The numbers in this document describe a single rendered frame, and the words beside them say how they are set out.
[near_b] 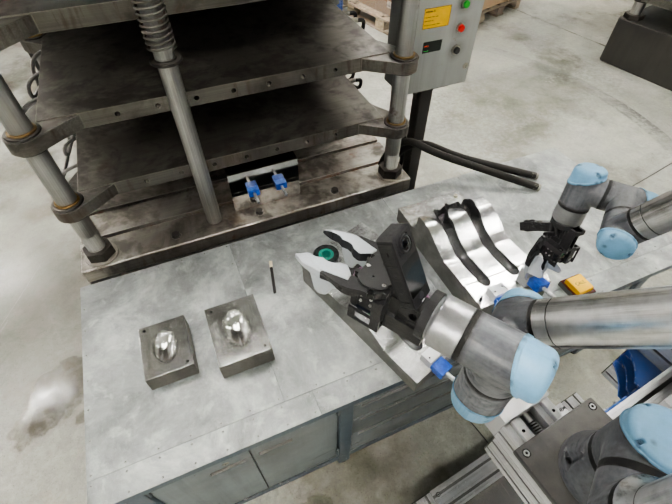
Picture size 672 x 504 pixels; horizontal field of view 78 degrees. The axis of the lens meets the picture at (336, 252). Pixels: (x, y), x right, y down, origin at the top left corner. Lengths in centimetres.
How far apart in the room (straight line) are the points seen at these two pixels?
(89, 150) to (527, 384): 156
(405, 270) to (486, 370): 15
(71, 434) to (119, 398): 100
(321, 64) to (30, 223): 239
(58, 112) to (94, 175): 25
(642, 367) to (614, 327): 76
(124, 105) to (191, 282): 57
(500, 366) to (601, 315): 16
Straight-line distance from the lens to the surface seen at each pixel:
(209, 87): 142
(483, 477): 182
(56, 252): 306
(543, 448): 100
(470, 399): 64
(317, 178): 181
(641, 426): 83
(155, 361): 128
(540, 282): 135
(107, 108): 142
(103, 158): 169
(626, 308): 62
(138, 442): 127
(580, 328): 65
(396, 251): 51
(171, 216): 175
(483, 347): 55
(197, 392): 127
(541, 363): 55
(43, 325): 272
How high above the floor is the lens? 192
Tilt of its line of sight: 49 degrees down
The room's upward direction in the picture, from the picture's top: straight up
